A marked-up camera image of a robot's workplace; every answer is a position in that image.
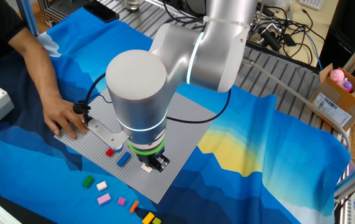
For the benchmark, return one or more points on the small white Lego brick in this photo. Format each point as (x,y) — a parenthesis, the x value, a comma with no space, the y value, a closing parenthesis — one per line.
(101,186)

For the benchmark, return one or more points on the red Lego brick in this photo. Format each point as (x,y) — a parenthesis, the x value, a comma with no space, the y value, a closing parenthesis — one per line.
(109,152)

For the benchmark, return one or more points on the cardboard box with label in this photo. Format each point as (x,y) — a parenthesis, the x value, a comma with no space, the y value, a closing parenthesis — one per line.
(351,107)

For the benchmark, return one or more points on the large white Lego plate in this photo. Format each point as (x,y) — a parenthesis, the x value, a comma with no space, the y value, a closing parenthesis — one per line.
(146,169)

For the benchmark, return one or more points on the pink purple toy bottle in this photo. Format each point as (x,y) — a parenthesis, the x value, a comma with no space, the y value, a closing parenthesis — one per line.
(347,86)

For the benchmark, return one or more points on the aluminium frame bar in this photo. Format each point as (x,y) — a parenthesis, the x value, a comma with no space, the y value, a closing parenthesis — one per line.
(354,179)

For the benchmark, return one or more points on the light pink Lego brick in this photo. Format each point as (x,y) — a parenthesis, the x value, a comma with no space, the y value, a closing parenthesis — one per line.
(104,198)

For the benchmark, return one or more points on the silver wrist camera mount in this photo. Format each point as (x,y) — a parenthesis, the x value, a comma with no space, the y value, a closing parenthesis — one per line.
(107,133)

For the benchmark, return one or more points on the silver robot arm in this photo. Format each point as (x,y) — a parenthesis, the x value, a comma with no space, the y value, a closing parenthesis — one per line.
(136,93)

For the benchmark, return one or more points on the white keyboard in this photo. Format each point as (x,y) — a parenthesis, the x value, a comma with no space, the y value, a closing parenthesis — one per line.
(312,3)

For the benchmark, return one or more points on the lime green Lego brick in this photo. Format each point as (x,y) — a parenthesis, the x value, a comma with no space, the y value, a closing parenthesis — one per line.
(156,221)

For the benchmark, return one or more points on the clear drinking glass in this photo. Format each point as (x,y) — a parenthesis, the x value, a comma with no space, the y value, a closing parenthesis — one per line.
(132,3)

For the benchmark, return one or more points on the black cabinet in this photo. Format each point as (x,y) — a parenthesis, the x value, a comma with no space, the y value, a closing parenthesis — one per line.
(348,28)

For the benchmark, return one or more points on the grey Lego baseplate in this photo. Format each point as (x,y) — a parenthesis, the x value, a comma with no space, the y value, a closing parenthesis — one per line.
(183,133)

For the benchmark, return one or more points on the black aluminium frame rail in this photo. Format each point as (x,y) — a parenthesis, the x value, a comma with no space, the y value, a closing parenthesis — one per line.
(56,11)

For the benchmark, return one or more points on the blue mountain print tablecloth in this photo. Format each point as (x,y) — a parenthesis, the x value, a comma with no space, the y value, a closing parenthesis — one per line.
(258,130)

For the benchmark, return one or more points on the black smartphone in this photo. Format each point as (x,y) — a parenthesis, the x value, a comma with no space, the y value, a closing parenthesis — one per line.
(101,11)

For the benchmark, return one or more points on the pink pig toy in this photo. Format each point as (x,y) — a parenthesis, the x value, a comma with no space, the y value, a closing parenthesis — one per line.
(337,74)

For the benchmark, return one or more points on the yellow Lego brick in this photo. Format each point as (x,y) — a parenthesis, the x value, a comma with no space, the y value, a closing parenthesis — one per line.
(148,218)

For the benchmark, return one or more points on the small magenta Lego brick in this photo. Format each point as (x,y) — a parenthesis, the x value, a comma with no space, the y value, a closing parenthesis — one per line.
(121,201)

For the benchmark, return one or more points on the person's left hand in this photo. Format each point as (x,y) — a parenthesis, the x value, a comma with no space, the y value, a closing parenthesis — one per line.
(56,113)

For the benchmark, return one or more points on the orange Lego brick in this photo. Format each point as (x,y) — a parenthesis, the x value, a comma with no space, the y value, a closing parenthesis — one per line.
(134,207)

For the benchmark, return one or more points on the blue Lego brick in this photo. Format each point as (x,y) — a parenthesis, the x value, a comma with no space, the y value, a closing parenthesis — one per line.
(123,159)

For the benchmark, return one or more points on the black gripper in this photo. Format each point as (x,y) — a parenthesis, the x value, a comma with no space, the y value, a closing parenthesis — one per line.
(147,158)

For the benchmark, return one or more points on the person's left forearm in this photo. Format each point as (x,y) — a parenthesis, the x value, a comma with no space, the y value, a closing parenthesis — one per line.
(40,68)

